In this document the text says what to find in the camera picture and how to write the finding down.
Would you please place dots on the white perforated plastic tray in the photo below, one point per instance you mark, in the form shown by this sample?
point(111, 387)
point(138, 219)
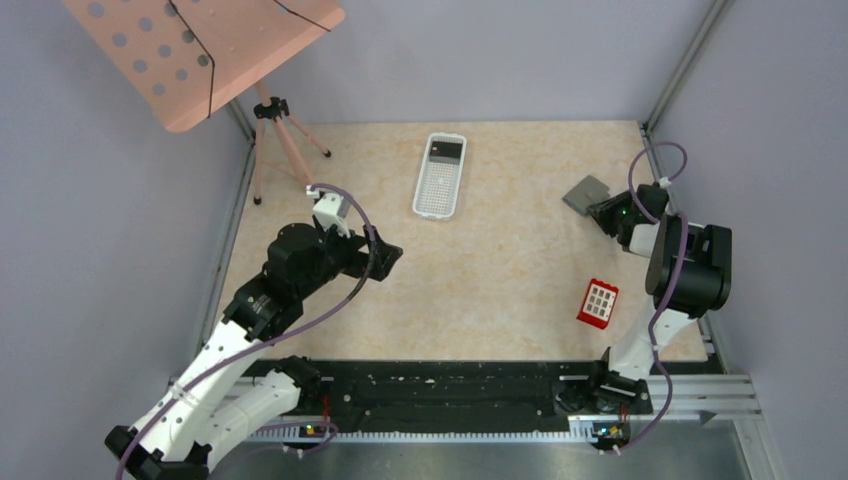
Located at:
point(437, 187)

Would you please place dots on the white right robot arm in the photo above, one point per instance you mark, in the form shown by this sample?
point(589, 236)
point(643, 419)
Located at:
point(689, 273)

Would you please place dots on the pink music stand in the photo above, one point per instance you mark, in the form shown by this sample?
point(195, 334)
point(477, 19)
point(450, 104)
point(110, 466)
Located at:
point(190, 58)

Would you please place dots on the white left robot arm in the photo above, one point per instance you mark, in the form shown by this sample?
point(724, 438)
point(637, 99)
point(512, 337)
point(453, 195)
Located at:
point(311, 273)

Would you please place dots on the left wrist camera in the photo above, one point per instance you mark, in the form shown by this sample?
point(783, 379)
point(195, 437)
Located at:
point(330, 210)

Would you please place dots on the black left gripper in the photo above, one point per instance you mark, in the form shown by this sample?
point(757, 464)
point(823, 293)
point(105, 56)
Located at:
point(353, 244)

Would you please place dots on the black card in tray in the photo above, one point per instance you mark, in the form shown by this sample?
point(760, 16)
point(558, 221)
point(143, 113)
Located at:
point(446, 152)

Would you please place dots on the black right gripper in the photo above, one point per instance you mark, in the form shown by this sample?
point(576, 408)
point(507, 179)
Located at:
point(602, 212)

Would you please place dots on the grey card holder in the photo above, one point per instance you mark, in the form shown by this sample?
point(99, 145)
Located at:
point(587, 192)

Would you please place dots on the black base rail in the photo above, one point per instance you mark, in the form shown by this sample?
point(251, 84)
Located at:
point(459, 397)

